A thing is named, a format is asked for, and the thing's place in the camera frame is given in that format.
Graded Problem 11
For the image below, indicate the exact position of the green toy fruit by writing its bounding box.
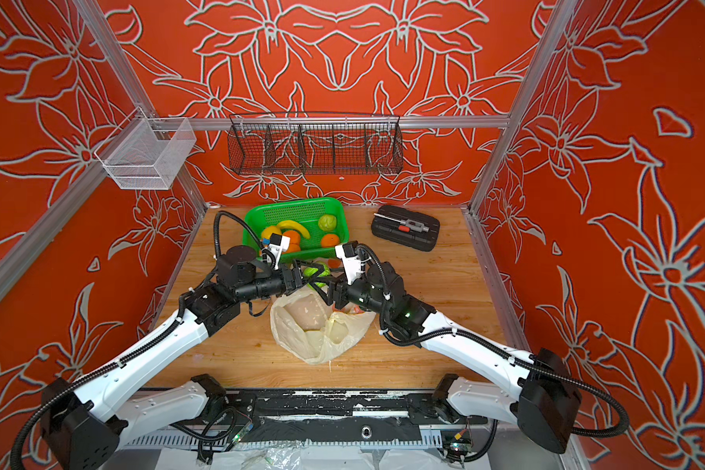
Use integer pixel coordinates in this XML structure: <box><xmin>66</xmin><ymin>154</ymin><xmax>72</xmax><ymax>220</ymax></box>
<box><xmin>317</xmin><ymin>215</ymin><xmax>338</xmax><ymax>233</ymax></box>

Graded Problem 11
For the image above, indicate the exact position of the black tool case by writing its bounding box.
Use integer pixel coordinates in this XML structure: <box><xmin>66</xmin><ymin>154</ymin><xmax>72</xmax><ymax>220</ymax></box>
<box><xmin>371</xmin><ymin>205</ymin><xmax>441</xmax><ymax>252</ymax></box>

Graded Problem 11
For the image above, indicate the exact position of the clear plastic wall bin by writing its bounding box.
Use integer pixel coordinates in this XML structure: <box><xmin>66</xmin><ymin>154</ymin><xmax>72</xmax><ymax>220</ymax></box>
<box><xmin>94</xmin><ymin>108</ymin><xmax>197</xmax><ymax>190</ymax></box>

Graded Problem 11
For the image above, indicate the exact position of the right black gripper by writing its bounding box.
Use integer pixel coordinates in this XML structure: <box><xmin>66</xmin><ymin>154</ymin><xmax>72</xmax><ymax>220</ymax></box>
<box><xmin>307</xmin><ymin>265</ymin><xmax>395</xmax><ymax>320</ymax></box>

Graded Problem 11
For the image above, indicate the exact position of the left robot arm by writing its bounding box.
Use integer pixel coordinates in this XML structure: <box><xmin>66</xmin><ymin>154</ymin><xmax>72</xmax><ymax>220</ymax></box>
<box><xmin>9</xmin><ymin>211</ymin><xmax>304</xmax><ymax>469</ymax></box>

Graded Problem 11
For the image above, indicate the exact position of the yellow toy banana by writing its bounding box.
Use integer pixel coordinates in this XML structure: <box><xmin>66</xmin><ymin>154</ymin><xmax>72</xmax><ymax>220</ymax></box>
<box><xmin>276</xmin><ymin>219</ymin><xmax>311</xmax><ymax>239</ymax></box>

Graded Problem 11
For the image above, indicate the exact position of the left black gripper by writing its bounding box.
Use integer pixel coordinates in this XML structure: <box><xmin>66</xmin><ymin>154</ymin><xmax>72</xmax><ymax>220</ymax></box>
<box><xmin>237</xmin><ymin>258</ymin><xmax>324</xmax><ymax>304</ymax></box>

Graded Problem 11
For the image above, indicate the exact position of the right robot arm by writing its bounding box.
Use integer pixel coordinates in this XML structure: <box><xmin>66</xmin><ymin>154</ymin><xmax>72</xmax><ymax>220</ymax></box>
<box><xmin>327</xmin><ymin>262</ymin><xmax>630</xmax><ymax>454</ymax></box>

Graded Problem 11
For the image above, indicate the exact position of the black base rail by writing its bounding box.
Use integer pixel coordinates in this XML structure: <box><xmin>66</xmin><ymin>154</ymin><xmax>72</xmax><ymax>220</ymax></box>
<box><xmin>228</xmin><ymin>389</ymin><xmax>489</xmax><ymax>448</ymax></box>

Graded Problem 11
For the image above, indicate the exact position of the green plastic basket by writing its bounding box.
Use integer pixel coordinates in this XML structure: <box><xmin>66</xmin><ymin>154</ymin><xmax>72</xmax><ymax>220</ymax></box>
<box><xmin>245</xmin><ymin>197</ymin><xmax>350</xmax><ymax>262</ymax></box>

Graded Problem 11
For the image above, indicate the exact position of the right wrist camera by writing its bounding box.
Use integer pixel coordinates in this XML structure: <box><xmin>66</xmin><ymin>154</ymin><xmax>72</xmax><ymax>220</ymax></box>
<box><xmin>335</xmin><ymin>241</ymin><xmax>365</xmax><ymax>286</ymax></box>

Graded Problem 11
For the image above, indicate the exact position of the orange toy bell pepper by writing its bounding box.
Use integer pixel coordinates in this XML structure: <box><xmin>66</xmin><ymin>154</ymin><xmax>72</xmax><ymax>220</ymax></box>
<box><xmin>283</xmin><ymin>229</ymin><xmax>302</xmax><ymax>245</ymax></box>

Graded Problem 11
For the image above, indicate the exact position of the translucent printed plastic bag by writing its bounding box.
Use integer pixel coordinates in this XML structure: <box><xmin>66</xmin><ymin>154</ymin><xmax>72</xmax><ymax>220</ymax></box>
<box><xmin>269</xmin><ymin>286</ymin><xmax>376</xmax><ymax>365</ymax></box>

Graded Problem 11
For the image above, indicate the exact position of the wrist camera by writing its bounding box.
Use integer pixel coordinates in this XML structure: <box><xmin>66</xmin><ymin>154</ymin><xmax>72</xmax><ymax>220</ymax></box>
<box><xmin>262</xmin><ymin>233</ymin><xmax>291</xmax><ymax>269</ymax></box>
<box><xmin>335</xmin><ymin>241</ymin><xmax>365</xmax><ymax>286</ymax></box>

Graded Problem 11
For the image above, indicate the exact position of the yellow-green toy starfruit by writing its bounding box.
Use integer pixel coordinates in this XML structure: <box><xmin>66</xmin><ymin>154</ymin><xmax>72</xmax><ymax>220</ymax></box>
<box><xmin>303</xmin><ymin>264</ymin><xmax>331</xmax><ymax>279</ymax></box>

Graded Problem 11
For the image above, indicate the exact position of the crumpled clear plastic scrap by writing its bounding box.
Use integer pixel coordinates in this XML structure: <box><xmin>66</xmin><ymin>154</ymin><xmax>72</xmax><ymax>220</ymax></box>
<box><xmin>244</xmin><ymin>446</ymin><xmax>304</xmax><ymax>470</ymax></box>

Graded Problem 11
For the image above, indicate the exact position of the black wire wall basket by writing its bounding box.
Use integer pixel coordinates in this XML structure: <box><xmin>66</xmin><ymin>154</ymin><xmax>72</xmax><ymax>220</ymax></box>
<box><xmin>227</xmin><ymin>113</ymin><xmax>405</xmax><ymax>176</ymax></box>

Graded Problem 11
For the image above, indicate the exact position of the yellow toy lemon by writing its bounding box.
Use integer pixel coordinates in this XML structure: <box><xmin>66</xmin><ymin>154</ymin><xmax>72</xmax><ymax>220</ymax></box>
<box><xmin>260</xmin><ymin>225</ymin><xmax>282</xmax><ymax>240</ymax></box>

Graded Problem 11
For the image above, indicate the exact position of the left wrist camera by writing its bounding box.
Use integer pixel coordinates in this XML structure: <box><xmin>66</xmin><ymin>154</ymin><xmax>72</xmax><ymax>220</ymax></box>
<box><xmin>262</xmin><ymin>233</ymin><xmax>291</xmax><ymax>269</ymax></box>

